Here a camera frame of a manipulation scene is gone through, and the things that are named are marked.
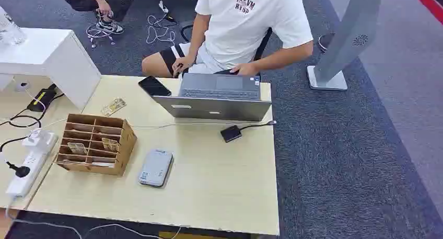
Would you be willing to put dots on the black small hub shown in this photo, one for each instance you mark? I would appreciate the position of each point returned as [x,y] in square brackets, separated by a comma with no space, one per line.
[231,133]

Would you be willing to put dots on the black smartphone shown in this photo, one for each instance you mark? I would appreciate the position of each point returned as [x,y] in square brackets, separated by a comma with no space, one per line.
[154,86]

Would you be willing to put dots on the grey flat device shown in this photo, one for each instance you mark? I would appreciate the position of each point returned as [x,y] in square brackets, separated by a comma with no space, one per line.
[155,168]

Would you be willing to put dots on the white shelf block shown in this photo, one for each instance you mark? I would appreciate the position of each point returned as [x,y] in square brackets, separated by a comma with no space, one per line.
[52,62]

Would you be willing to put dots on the white power strip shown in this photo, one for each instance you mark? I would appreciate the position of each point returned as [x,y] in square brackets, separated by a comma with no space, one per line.
[29,168]

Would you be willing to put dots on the wooden card box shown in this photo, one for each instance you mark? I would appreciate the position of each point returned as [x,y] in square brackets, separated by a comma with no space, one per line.
[100,147]

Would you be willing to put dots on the seated person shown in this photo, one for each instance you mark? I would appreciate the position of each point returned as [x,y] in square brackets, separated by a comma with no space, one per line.
[242,26]

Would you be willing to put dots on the clear plastic item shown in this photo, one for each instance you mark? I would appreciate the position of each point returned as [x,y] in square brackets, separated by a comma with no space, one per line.
[10,29]

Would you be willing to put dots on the white charger plug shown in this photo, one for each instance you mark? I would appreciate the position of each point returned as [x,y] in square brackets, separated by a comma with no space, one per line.
[37,137]

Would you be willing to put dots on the black power adapter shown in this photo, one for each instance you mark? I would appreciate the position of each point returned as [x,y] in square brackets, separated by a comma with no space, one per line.
[42,98]

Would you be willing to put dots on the card in box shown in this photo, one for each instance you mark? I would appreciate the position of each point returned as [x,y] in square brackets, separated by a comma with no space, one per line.
[77,148]
[110,144]

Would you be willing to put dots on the black office chair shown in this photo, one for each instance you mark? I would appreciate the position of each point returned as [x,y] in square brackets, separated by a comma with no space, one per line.
[262,45]

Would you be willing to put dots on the grey laptop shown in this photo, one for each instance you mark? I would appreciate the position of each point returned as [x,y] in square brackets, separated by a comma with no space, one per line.
[216,100]

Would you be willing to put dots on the black plug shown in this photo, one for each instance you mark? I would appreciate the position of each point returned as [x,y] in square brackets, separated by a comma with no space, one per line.
[20,171]

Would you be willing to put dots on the grey floor stand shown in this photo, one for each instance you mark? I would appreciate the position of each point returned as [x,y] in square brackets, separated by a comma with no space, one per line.
[346,40]

